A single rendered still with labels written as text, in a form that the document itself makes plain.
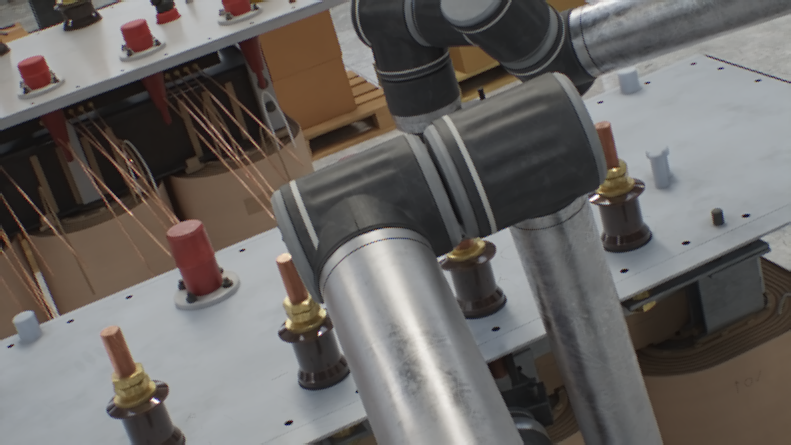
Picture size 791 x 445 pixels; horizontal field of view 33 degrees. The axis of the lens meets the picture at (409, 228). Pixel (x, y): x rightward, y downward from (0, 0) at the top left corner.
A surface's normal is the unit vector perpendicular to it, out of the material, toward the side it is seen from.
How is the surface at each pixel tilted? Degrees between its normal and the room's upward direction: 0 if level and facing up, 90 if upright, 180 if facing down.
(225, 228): 90
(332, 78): 90
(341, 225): 32
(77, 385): 0
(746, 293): 90
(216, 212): 90
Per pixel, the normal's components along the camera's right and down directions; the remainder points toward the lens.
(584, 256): 0.57, 0.30
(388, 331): -0.40, -0.54
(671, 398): -0.33, 0.47
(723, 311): 0.37, 0.29
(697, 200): -0.26, -0.88
